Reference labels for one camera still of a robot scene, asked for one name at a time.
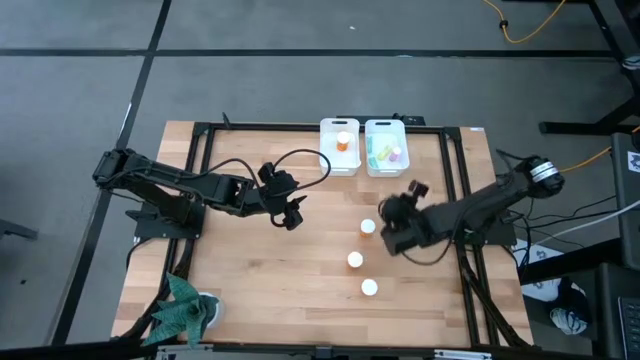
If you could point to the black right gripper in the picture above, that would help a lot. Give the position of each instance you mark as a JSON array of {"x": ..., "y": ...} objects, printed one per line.
[{"x": 400, "y": 212}]

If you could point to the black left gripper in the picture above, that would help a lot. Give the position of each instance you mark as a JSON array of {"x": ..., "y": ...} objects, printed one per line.
[{"x": 277, "y": 190}]

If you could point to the purple pill bottle white cap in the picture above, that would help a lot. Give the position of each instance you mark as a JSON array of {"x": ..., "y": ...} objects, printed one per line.
[{"x": 395, "y": 153}]

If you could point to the green object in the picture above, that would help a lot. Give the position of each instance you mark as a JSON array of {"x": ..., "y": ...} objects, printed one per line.
[{"x": 384, "y": 152}]

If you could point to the green pill bottle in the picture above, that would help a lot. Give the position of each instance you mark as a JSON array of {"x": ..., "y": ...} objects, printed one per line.
[{"x": 370, "y": 150}]

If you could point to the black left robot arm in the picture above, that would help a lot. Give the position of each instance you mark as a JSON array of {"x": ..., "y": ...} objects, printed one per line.
[{"x": 200, "y": 182}]

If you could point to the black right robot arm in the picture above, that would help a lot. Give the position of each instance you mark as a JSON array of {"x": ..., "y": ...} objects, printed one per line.
[{"x": 475, "y": 207}]

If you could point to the white plastic bin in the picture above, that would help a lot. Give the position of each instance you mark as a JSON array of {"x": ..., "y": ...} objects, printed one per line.
[
  {"x": 387, "y": 170},
  {"x": 332, "y": 167}
]

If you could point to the white plant pot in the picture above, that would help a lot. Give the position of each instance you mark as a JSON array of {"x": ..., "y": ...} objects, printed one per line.
[{"x": 216, "y": 310}]

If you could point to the green artificial plant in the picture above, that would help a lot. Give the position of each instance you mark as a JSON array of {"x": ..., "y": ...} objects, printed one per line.
[{"x": 182, "y": 312}]

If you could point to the black side table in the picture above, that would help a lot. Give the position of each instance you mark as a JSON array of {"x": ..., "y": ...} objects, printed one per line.
[{"x": 605, "y": 300}]

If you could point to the black computer tower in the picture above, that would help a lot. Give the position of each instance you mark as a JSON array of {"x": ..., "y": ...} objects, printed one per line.
[{"x": 627, "y": 210}]

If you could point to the black keyboard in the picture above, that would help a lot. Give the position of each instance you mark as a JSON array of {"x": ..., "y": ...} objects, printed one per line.
[{"x": 630, "y": 325}]

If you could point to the dark grey furniture foot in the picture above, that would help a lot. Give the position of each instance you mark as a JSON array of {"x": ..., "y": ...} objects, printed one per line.
[{"x": 15, "y": 229}]

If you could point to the black aluminium table frame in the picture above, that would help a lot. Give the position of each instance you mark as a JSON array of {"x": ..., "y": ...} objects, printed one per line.
[{"x": 250, "y": 127}]

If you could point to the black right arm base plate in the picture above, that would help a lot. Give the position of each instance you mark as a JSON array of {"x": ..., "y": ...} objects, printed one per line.
[{"x": 500, "y": 237}]

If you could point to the silver metal bracket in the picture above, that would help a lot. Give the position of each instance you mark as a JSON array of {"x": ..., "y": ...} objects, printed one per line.
[
  {"x": 462, "y": 355},
  {"x": 182, "y": 355}
]

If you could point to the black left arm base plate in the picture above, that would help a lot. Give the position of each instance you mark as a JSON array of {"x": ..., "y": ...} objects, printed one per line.
[{"x": 150, "y": 227}]

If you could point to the black desk leg frame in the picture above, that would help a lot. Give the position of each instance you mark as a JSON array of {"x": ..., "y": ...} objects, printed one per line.
[{"x": 565, "y": 128}]

